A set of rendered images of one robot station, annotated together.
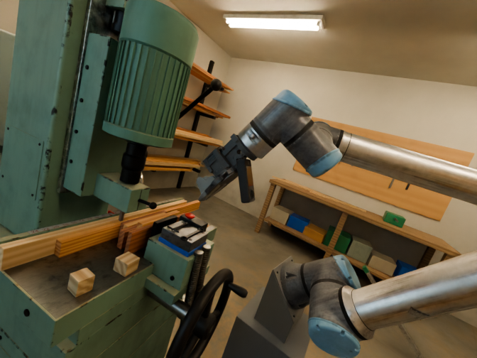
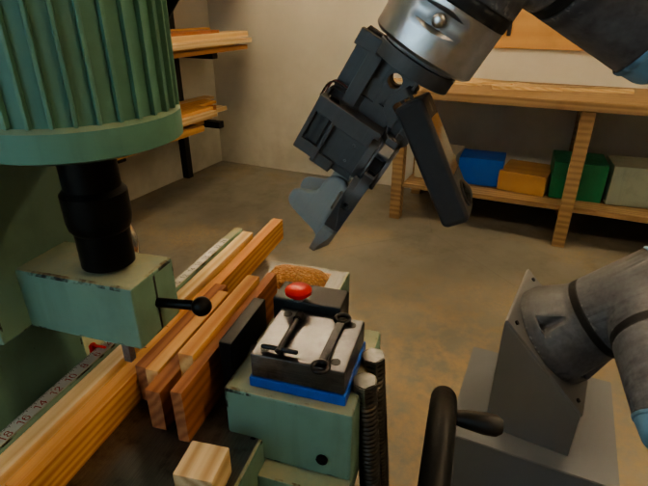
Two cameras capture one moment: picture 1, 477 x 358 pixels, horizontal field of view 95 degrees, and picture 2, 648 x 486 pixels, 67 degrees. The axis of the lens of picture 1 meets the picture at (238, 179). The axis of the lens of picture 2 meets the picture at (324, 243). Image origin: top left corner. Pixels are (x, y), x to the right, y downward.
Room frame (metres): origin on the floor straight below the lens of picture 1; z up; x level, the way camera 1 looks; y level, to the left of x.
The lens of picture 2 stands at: (0.16, 0.10, 1.31)
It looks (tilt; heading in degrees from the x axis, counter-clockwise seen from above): 26 degrees down; 358
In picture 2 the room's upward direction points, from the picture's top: straight up
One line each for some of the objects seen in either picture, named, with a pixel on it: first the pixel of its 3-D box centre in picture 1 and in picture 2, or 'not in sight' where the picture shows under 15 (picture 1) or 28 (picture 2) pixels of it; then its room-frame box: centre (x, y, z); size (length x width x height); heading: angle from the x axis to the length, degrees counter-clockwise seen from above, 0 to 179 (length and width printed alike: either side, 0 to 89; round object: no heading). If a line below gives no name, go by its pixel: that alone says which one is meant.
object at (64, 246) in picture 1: (152, 219); (198, 312); (0.73, 0.25, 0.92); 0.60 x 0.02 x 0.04; 161
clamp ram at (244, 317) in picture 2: (170, 236); (270, 356); (0.59, 0.14, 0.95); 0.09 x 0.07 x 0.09; 161
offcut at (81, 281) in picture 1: (81, 281); not in sight; (0.38, 0.24, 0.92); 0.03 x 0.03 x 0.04; 65
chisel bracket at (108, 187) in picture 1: (121, 193); (103, 296); (0.60, 0.31, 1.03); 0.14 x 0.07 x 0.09; 71
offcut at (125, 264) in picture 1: (126, 263); (203, 472); (0.47, 0.20, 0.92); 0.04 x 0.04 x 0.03; 74
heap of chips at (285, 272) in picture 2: not in sight; (296, 275); (0.85, 0.11, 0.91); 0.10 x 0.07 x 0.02; 71
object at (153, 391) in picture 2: (152, 227); (212, 341); (0.65, 0.22, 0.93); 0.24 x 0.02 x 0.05; 161
